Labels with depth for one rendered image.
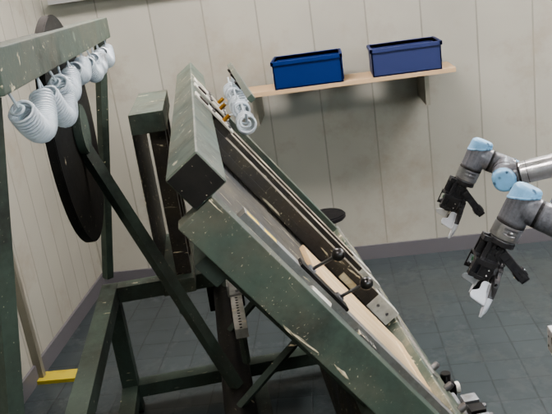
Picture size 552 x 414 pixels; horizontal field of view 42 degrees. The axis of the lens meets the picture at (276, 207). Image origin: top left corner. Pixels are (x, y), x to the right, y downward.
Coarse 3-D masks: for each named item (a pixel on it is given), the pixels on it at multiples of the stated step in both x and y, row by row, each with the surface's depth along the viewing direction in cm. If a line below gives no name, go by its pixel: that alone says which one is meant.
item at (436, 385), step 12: (348, 240) 399; (372, 276) 347; (396, 324) 281; (396, 336) 276; (408, 348) 264; (420, 348) 275; (420, 360) 254; (420, 372) 249; (432, 384) 239; (444, 396) 230; (456, 408) 228
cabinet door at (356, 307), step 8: (304, 248) 249; (304, 256) 244; (312, 256) 249; (312, 264) 234; (320, 272) 236; (328, 272) 251; (328, 280) 238; (336, 280) 253; (336, 288) 239; (344, 288) 254; (352, 296) 257; (352, 304) 243; (360, 304) 256; (352, 312) 229; (360, 312) 242; (368, 312) 258; (360, 320) 228; (368, 320) 244; (376, 320) 259; (368, 328) 230; (376, 328) 246; (384, 328) 262; (376, 336) 231; (384, 336) 248; (392, 336) 261; (384, 344) 233; (392, 344) 247; (400, 344) 263; (392, 352) 232; (400, 352) 248; (400, 360) 235; (408, 360) 248; (408, 368) 236; (416, 368) 250; (416, 376) 237; (424, 384) 234
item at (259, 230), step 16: (256, 224) 191; (272, 240) 193; (288, 256) 195; (304, 272) 197; (320, 288) 199; (336, 304) 201; (352, 320) 203; (368, 336) 205; (384, 352) 207; (400, 368) 209; (416, 384) 211; (432, 400) 214
